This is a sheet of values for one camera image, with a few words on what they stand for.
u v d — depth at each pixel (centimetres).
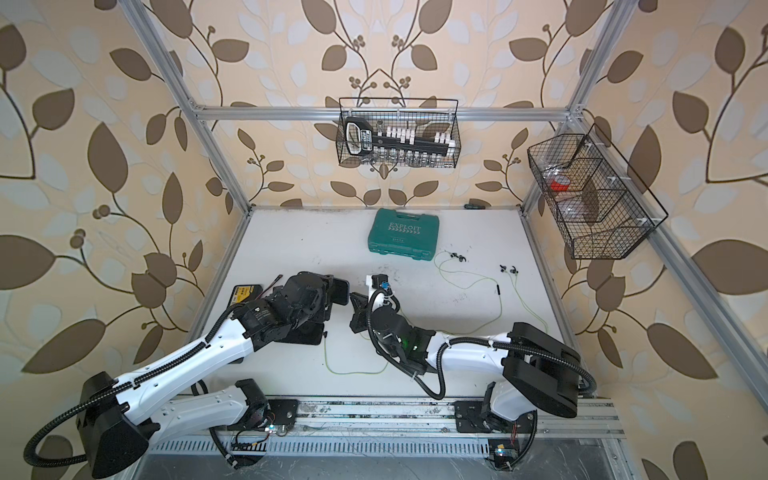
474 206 122
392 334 57
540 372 42
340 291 77
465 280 100
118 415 39
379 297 76
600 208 83
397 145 84
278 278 101
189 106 89
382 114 90
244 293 94
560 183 81
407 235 107
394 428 74
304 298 58
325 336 88
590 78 82
